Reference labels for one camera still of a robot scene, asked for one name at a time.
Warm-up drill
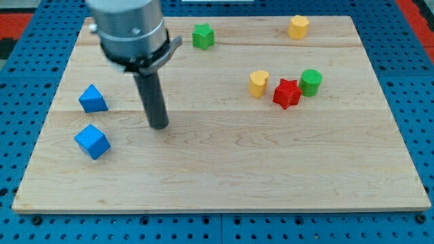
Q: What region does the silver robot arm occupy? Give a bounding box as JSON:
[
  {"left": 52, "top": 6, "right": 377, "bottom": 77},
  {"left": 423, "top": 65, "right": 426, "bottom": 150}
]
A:
[{"left": 85, "top": 0, "right": 182, "bottom": 75}]

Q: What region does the wooden board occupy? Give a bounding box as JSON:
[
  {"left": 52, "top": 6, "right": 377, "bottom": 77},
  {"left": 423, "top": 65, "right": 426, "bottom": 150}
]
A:
[{"left": 12, "top": 16, "right": 431, "bottom": 214}]

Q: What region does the yellow heart block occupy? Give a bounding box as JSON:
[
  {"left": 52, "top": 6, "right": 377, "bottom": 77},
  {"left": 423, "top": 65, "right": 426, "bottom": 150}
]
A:
[{"left": 249, "top": 70, "right": 269, "bottom": 98}]

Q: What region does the red star block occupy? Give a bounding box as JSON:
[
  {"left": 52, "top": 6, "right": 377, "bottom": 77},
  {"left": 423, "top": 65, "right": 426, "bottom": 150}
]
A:
[{"left": 273, "top": 78, "right": 302, "bottom": 110}]

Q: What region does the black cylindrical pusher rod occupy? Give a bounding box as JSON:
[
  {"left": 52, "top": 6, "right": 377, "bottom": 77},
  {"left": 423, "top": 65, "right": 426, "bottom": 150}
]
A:
[{"left": 134, "top": 73, "right": 169, "bottom": 129}]

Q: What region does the green star block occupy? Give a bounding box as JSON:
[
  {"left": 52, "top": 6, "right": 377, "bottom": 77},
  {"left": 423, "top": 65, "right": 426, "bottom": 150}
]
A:
[{"left": 192, "top": 23, "right": 214, "bottom": 50}]

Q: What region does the green cylinder block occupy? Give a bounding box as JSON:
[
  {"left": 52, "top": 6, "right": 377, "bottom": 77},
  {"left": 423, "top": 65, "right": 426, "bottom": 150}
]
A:
[{"left": 298, "top": 69, "right": 323, "bottom": 97}]

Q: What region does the blue cube block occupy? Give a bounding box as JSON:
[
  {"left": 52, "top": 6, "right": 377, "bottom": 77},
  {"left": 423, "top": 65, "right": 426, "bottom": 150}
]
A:
[{"left": 74, "top": 125, "right": 111, "bottom": 160}]

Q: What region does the yellow hexagon block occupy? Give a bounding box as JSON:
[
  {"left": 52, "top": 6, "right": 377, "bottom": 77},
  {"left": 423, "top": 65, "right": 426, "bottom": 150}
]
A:
[{"left": 288, "top": 15, "right": 310, "bottom": 40}]

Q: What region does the blue triangle block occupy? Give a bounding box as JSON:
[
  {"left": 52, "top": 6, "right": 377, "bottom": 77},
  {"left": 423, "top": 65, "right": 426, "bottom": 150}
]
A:
[{"left": 79, "top": 84, "right": 109, "bottom": 113}]

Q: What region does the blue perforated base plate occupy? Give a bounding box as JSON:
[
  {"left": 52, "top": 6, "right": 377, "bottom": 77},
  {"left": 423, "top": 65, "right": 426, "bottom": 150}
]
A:
[{"left": 1, "top": 0, "right": 433, "bottom": 243}]

